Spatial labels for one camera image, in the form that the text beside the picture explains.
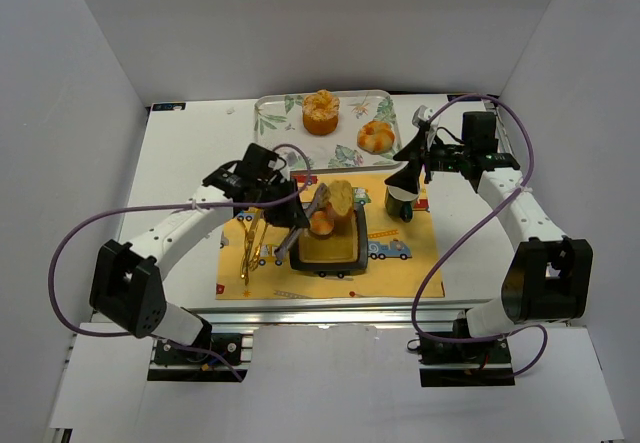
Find small round bread roll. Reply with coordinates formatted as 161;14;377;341
309;210;335;238

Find herb bread slice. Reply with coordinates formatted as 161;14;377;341
325;180;354;232

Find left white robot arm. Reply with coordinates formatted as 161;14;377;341
89;143;309;350

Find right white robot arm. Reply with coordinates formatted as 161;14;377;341
385;106;593;342

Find green mug white inside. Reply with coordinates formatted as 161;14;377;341
385;185;419;222

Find floral white serving tray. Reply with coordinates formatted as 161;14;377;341
254;90;402;172

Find gold fork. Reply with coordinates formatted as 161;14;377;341
240;210;262;285

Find gold spoon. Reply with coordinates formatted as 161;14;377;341
249;224;268;271

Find yellow vehicle print placemat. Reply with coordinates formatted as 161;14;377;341
216;173;438;301

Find square black brown plate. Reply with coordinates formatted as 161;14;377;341
289;202;368;278

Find tall sugared brioche cake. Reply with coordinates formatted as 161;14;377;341
302;89;340;136

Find twisted orange bread ring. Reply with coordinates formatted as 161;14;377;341
356;119;396;154

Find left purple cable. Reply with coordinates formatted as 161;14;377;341
47;143;315;382

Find purple cable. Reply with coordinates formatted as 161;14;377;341
408;93;549;377
47;143;315;382

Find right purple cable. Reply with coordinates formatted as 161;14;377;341
408;93;549;377

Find aluminium table frame rail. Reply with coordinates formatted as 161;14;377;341
199;307;471;328

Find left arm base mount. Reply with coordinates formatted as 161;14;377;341
147;325;253;383

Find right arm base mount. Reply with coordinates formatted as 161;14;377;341
406;336;515;388

